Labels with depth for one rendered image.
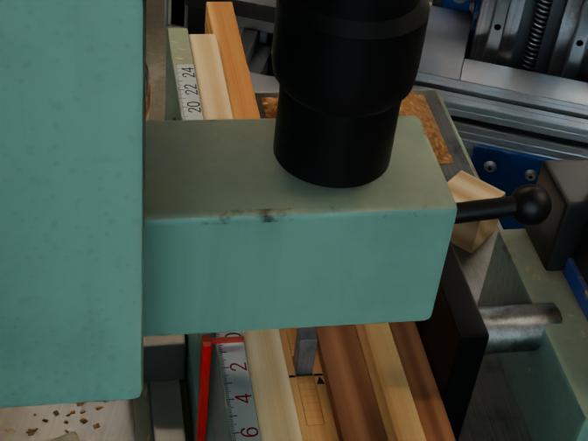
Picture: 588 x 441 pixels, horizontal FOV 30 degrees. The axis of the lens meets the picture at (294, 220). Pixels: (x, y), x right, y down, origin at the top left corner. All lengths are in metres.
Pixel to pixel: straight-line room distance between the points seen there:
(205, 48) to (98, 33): 0.43
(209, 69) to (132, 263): 0.36
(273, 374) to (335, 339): 0.05
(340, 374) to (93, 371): 0.15
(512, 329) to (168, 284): 0.20
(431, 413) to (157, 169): 0.18
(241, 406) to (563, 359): 0.17
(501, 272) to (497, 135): 0.56
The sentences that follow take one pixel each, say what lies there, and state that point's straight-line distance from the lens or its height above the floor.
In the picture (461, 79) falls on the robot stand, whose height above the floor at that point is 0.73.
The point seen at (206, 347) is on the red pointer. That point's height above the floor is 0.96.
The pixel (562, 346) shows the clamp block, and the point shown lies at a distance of 0.58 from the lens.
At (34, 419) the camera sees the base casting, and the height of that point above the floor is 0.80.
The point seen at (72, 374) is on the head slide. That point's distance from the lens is 0.45.
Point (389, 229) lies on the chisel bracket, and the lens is 0.47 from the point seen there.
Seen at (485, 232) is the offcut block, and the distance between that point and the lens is 0.71.
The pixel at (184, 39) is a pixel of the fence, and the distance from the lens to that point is 0.77.
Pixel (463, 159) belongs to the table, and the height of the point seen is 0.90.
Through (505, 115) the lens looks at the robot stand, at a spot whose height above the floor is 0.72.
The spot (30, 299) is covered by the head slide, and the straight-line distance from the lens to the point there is 0.42.
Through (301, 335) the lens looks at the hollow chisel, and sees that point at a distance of 0.55.
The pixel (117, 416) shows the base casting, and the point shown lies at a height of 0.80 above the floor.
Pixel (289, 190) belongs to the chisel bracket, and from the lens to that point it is 0.46.
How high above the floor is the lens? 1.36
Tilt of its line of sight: 40 degrees down
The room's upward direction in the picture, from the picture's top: 7 degrees clockwise
